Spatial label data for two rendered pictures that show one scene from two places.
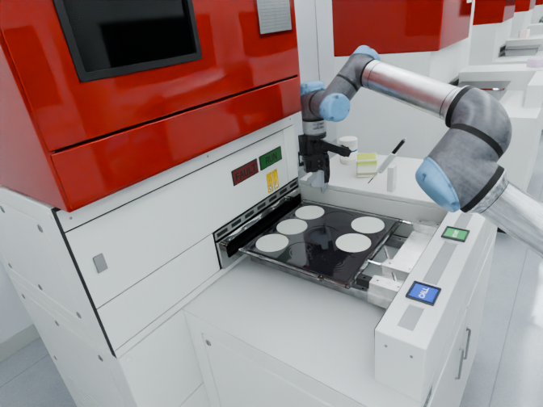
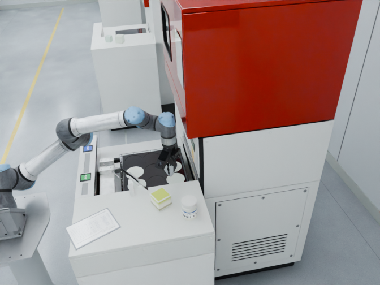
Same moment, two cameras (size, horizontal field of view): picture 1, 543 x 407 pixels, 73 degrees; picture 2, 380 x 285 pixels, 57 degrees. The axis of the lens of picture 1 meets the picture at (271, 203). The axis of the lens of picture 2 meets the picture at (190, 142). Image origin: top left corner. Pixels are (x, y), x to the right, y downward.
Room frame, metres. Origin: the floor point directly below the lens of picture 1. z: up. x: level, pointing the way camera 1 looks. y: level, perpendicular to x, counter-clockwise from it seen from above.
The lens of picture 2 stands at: (2.13, -1.17, 2.17)
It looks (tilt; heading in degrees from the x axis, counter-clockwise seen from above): 36 degrees down; 130
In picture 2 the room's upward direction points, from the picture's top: 2 degrees counter-clockwise
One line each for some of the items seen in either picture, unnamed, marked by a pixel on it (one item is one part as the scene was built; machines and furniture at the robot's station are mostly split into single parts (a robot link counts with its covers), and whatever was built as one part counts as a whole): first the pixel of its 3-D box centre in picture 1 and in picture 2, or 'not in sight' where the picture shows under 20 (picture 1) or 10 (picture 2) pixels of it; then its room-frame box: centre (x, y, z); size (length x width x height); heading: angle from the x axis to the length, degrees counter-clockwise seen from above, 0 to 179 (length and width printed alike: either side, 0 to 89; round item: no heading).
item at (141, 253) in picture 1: (218, 211); (186, 128); (0.97, 0.16, 1.02); 0.82 x 0.03 x 0.40; 140
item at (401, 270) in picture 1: (399, 270); (106, 169); (0.76, -0.30, 0.89); 0.08 x 0.03 x 0.03; 50
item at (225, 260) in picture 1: (264, 223); (189, 163); (1.10, 0.03, 0.89); 0.44 x 0.02 x 0.10; 140
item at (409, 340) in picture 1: (439, 284); (89, 172); (0.69, -0.37, 0.89); 0.55 x 0.09 x 0.14; 140
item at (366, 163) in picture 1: (366, 165); (160, 199); (1.25, -0.36, 1.00); 0.07 x 0.07 x 0.07; 77
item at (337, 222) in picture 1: (321, 234); (154, 169); (0.98, -0.14, 0.90); 0.34 x 0.34 x 0.01; 50
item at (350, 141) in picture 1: (348, 150); (189, 207); (1.39, -0.33, 1.01); 0.07 x 0.07 x 0.10
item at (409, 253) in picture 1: (409, 263); (107, 182); (0.82, -0.35, 0.87); 0.36 x 0.08 x 0.03; 140
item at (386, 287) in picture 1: (387, 287); (106, 161); (0.70, -0.25, 0.89); 0.08 x 0.03 x 0.03; 50
